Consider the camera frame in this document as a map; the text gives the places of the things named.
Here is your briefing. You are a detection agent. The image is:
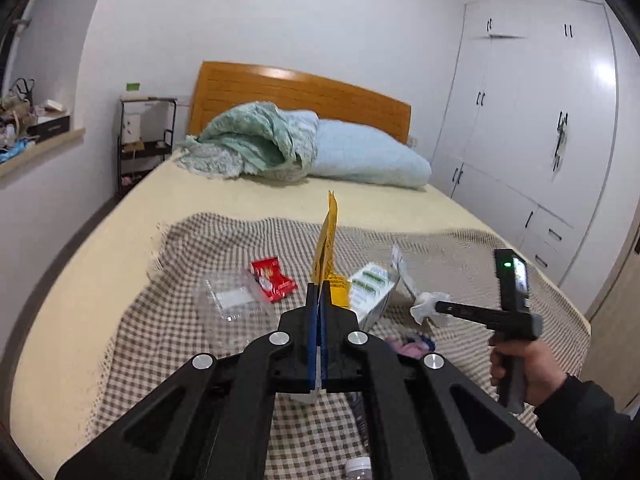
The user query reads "white wardrobe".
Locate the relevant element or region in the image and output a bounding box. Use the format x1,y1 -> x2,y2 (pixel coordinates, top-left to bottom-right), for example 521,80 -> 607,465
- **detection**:
430,0 -> 618,286

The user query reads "black rolling cart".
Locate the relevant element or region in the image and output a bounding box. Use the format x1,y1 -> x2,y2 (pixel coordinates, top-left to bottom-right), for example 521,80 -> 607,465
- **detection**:
116,96 -> 178,198

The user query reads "white green carton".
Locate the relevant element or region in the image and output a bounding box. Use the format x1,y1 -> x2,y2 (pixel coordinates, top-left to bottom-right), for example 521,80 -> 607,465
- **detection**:
346,261 -> 401,333

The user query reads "green quilt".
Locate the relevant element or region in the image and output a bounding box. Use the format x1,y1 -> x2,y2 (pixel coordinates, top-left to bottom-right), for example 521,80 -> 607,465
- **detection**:
176,101 -> 321,183

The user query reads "wooden bed with headboard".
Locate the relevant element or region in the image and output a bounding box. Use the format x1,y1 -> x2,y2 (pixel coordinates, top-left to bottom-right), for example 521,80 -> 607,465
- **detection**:
10,152 -> 591,480

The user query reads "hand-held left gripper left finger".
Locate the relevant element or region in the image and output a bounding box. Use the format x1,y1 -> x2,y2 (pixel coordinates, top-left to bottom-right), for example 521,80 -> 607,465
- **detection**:
55,282 -> 321,480

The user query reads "clear plastic bottle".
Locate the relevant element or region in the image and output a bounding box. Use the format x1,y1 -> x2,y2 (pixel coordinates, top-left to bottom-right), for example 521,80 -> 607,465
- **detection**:
345,456 -> 373,480

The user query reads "clear plastic clamshell container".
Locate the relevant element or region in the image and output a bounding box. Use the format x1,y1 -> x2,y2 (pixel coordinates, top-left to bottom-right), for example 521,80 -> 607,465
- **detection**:
195,267 -> 273,323

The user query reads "black flat box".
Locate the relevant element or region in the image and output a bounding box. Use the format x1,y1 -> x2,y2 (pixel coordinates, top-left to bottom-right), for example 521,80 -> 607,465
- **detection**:
26,114 -> 71,137

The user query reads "clear printed wrapper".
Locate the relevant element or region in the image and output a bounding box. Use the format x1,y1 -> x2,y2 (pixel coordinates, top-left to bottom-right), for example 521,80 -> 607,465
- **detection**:
390,243 -> 421,306

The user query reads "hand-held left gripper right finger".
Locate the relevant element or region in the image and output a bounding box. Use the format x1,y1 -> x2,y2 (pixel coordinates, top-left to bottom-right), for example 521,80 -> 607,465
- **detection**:
320,280 -> 581,480

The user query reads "person's right hand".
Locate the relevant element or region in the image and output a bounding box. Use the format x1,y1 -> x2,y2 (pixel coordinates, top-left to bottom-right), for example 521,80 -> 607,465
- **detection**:
489,341 -> 568,408

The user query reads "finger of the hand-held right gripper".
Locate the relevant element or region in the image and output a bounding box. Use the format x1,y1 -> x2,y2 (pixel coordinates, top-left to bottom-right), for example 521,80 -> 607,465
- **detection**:
434,300 -> 506,328

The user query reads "red snack packet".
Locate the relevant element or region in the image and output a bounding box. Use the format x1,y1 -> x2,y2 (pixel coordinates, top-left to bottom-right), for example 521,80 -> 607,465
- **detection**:
250,256 -> 299,305

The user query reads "brown checked cloth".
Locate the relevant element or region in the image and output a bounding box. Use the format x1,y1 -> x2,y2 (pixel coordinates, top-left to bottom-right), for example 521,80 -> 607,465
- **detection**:
85,212 -> 591,480

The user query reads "wooden door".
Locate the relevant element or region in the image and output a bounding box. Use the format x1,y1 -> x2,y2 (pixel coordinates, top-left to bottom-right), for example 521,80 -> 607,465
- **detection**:
582,220 -> 640,411

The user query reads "light blue pillow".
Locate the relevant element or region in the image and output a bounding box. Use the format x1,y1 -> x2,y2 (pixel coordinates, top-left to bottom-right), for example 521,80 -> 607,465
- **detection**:
307,119 -> 432,191

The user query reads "pink blue wrapper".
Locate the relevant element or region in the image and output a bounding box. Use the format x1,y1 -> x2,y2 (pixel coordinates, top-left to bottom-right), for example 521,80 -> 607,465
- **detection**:
385,332 -> 436,358

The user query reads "beige windowsill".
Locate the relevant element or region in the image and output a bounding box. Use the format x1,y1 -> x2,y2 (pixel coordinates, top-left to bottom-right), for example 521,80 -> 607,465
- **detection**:
0,127 -> 86,178

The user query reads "yellow packet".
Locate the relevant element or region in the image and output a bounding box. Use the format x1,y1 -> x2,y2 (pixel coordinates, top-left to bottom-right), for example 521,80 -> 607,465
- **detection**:
310,190 -> 351,311

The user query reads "person's right forearm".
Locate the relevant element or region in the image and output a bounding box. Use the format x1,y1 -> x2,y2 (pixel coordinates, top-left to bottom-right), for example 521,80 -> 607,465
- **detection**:
532,374 -> 640,480

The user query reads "hanging wardrobe ornament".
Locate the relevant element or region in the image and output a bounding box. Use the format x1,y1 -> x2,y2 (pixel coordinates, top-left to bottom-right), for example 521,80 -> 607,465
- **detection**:
552,111 -> 570,171

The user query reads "blue plastic packet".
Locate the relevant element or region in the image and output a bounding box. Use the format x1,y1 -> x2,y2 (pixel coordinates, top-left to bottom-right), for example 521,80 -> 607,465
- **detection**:
0,139 -> 36,163

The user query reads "white tissue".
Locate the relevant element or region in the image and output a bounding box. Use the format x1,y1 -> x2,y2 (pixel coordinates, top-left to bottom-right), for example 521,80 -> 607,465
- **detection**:
410,291 -> 453,328

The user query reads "woven handbag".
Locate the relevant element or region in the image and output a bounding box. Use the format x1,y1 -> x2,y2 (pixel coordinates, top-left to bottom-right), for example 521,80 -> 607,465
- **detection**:
2,78 -> 37,121

